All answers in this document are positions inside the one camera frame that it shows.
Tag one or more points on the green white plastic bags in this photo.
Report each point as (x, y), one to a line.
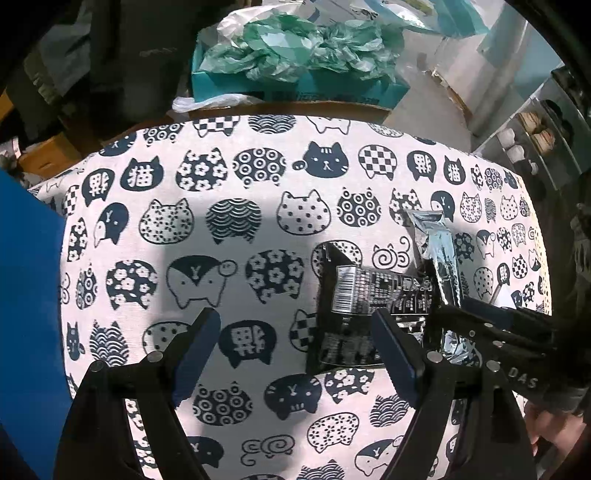
(286, 46)

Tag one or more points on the dark clothing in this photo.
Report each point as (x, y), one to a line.
(138, 55)

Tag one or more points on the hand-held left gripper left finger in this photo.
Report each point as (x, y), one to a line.
(196, 357)

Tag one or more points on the silver foil snack packet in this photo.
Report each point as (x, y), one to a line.
(438, 249)

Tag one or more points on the black snack packet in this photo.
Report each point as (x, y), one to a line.
(360, 300)

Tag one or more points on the teal plastic package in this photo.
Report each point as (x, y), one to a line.
(452, 16)

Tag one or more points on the beige shoe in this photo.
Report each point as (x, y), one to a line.
(544, 141)
(530, 121)

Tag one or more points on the cat print cloth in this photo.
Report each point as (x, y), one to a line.
(258, 221)

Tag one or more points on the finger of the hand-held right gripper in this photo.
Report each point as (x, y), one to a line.
(466, 330)
(489, 311)

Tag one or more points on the white shelf rack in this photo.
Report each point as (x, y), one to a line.
(508, 120)

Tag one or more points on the person's right hand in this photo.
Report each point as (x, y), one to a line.
(545, 429)

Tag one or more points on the flat brown cardboard box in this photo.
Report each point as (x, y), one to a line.
(51, 152)

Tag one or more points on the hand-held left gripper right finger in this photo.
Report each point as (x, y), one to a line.
(397, 364)

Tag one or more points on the teal cardboard box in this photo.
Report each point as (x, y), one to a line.
(341, 92)

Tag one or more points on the white plastic bag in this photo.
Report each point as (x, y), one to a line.
(207, 102)

